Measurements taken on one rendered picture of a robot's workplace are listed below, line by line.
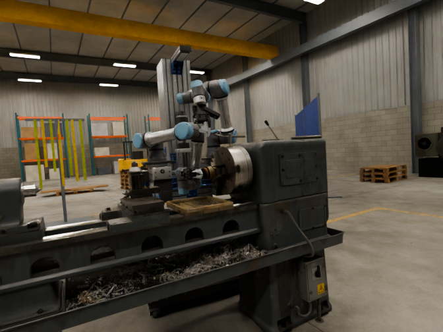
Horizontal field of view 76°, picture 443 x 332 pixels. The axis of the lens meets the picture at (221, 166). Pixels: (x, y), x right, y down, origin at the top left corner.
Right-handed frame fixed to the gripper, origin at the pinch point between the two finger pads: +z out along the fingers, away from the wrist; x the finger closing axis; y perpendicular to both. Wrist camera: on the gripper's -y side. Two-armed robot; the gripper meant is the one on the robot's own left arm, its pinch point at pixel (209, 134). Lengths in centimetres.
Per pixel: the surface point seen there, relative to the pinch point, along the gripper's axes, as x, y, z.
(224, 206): 1.7, -0.4, 44.6
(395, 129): -441, -999, -146
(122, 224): 7, 57, 45
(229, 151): 1.6, -11.2, 11.6
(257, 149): 9.1, -26.6, 13.9
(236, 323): -44, -16, 124
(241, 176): 3.4, -15.0, 28.3
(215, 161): -11.1, -6.5, 14.6
